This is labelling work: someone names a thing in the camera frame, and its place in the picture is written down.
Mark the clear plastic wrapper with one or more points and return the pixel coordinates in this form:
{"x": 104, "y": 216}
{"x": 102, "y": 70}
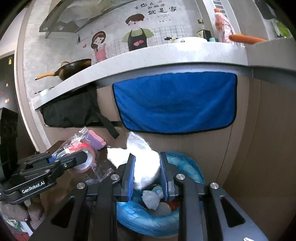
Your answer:
{"x": 69, "y": 143}

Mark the white pot lid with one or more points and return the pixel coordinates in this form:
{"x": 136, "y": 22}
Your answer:
{"x": 189, "y": 39}

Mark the grey stone kitchen counter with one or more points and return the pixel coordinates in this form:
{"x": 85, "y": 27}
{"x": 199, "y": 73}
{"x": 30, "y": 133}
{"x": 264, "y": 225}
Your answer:
{"x": 161, "y": 58}

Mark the blue towel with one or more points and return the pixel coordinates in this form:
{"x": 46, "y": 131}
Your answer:
{"x": 173, "y": 104}

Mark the trash bin with blue liner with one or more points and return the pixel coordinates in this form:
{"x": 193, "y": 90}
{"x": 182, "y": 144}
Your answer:
{"x": 143, "y": 222}

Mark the wooden kitchen cabinet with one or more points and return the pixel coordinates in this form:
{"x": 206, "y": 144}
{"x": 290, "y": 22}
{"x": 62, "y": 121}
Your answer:
{"x": 266, "y": 139}

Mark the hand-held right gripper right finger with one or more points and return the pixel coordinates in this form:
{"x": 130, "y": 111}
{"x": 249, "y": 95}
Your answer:
{"x": 163, "y": 176}

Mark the orange plastic bottle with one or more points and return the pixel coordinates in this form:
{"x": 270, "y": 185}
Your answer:
{"x": 222, "y": 25}

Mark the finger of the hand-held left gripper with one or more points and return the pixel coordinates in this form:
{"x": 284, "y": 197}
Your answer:
{"x": 74, "y": 161}
{"x": 34, "y": 158}

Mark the cartoon wall sticker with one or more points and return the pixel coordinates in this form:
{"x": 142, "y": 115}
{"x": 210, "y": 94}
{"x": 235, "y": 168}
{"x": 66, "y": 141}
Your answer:
{"x": 136, "y": 37}

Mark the person's left hand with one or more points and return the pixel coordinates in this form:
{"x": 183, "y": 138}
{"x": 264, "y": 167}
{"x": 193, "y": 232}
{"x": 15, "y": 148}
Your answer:
{"x": 13, "y": 212}

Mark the white ventilation grille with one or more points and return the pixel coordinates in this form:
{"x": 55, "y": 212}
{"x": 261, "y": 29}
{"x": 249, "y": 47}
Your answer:
{"x": 219, "y": 5}

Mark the glass range hood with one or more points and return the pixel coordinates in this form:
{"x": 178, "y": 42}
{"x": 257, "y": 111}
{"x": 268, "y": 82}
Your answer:
{"x": 69, "y": 23}

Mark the purple sponge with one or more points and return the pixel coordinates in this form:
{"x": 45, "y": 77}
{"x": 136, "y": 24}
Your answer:
{"x": 97, "y": 141}

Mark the green packet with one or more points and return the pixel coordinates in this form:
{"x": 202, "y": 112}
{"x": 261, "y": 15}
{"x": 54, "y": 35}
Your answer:
{"x": 283, "y": 30}

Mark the black fridge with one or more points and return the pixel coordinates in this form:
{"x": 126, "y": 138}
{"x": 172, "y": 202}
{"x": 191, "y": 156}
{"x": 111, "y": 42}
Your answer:
{"x": 11, "y": 74}

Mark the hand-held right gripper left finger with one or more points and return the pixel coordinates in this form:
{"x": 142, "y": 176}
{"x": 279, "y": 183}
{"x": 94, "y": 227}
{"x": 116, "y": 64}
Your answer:
{"x": 131, "y": 176}

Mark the red tape roll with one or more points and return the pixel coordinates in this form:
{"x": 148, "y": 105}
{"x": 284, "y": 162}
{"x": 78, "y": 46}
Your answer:
{"x": 92, "y": 154}

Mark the group of fridge magnets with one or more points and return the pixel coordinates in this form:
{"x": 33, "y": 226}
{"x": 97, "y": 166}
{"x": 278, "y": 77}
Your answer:
{"x": 9, "y": 61}

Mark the crumpled pale blue tissue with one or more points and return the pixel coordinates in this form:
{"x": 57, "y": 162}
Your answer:
{"x": 152, "y": 197}

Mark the white tissue wad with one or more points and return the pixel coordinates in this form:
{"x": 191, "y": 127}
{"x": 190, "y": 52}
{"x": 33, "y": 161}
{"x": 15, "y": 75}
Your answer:
{"x": 145, "y": 166}

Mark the carrot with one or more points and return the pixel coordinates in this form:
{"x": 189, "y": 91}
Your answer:
{"x": 245, "y": 38}

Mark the dark seasoning box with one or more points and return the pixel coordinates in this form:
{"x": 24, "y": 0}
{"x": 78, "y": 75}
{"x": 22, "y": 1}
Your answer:
{"x": 203, "y": 34}

